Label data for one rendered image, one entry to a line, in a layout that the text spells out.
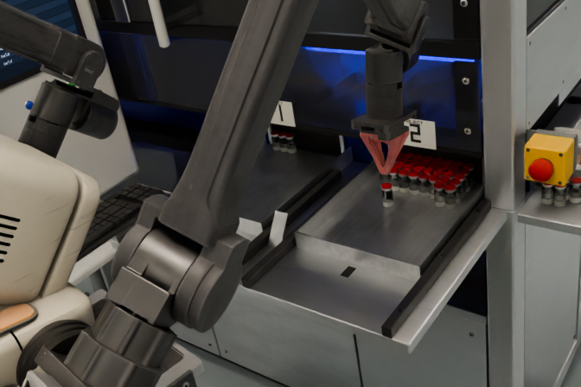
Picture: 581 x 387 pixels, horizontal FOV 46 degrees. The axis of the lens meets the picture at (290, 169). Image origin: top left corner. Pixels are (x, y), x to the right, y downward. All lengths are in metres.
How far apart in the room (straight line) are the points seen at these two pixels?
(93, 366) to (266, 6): 0.34
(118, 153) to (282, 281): 0.77
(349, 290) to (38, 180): 0.64
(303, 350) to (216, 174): 1.40
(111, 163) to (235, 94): 1.25
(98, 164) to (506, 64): 1.06
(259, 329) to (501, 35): 1.19
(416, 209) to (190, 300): 0.81
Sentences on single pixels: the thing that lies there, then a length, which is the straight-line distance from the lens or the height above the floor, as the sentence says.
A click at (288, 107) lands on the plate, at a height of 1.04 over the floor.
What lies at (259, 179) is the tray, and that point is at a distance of 1.55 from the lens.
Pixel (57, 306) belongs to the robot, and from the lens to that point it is 0.72.
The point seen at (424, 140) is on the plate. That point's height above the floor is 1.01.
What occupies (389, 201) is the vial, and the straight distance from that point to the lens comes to 1.37.
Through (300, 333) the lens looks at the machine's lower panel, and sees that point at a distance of 1.93.
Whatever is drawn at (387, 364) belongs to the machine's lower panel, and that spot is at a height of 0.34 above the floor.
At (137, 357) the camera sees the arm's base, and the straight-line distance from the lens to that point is 0.63.
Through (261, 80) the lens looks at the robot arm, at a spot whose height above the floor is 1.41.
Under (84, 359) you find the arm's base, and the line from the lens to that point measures 0.64.
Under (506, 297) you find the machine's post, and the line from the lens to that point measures 1.48.
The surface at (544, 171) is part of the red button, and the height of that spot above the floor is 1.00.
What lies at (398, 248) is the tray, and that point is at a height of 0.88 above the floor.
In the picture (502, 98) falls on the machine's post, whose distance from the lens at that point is 1.25.
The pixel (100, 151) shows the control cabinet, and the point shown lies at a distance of 1.81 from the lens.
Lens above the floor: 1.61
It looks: 28 degrees down
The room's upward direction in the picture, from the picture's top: 10 degrees counter-clockwise
